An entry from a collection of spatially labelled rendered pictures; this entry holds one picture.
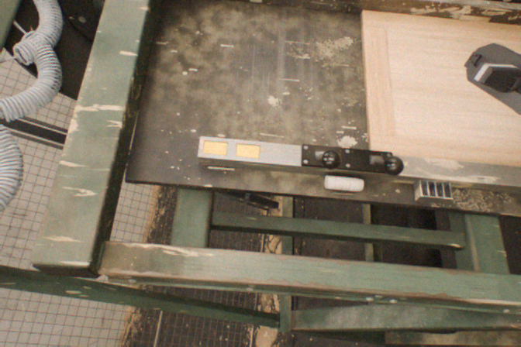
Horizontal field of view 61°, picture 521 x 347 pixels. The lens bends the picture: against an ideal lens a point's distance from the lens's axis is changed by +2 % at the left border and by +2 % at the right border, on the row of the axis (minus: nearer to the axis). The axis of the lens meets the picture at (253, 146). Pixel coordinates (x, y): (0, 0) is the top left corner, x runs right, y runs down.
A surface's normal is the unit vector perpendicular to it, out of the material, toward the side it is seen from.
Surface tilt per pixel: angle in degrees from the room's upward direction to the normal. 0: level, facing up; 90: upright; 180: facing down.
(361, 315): 0
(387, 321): 0
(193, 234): 58
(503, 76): 100
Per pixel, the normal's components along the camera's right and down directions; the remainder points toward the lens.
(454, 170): 0.09, -0.44
